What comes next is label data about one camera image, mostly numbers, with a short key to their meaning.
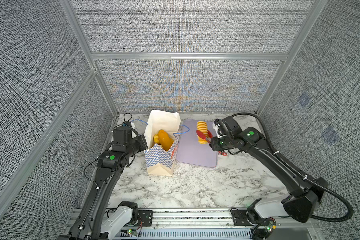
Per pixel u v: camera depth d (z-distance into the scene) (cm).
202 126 86
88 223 38
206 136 80
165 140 92
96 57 88
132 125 65
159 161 81
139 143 64
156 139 97
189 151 98
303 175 41
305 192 39
